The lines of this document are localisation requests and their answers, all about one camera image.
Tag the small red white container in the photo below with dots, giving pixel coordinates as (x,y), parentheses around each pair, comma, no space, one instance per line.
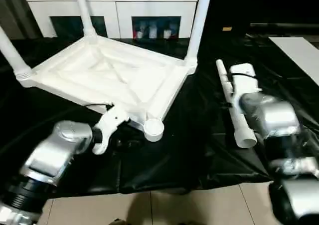
(139,35)

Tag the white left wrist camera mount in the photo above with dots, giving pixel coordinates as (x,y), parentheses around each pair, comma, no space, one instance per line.
(109,120)

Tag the white flat board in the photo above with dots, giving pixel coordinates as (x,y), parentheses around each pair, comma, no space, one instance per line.
(296,53)

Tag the white plastic table top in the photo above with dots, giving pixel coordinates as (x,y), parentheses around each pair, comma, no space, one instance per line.
(112,67)

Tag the white plastic table leg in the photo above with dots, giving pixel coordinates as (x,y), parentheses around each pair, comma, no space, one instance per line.
(12,53)
(199,23)
(243,132)
(84,13)

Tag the black mat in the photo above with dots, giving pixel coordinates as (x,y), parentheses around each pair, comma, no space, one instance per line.
(187,147)

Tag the grey curtain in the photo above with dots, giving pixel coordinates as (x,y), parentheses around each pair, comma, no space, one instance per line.
(17,10)

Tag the white cabinet with glass doors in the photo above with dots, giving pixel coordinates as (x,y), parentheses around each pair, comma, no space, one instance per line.
(112,5)

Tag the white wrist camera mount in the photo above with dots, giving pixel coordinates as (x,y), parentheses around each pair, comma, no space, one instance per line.
(109,120)
(245,80)

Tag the small tan label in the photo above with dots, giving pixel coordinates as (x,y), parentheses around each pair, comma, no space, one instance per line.
(227,29)

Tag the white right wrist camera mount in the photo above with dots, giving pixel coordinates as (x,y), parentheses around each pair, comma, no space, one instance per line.
(245,80)

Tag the dark rounded robot foot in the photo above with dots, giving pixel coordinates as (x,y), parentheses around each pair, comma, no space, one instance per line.
(118,222)

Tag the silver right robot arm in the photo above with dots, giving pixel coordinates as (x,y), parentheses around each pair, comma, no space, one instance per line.
(274,115)

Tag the small white cup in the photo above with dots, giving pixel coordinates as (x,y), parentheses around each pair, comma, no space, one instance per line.
(167,34)

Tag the black cabinet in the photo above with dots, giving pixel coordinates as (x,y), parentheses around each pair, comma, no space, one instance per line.
(261,5)

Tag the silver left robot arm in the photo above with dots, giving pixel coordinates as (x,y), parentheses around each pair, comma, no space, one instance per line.
(54,150)

